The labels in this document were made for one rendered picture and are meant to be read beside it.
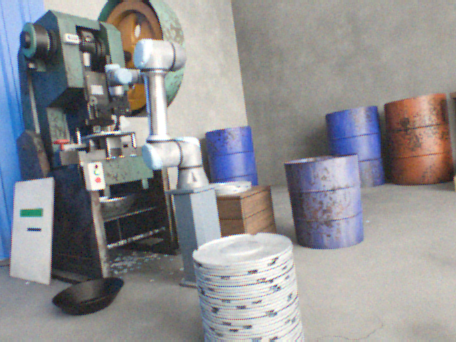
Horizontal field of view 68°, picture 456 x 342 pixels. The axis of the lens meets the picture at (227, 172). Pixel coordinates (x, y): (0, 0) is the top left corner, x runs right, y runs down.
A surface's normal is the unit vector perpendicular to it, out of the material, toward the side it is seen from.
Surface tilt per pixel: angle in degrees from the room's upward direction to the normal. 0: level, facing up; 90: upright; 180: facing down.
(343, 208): 92
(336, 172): 92
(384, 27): 90
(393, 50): 90
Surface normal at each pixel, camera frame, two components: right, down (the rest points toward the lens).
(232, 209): -0.53, 0.12
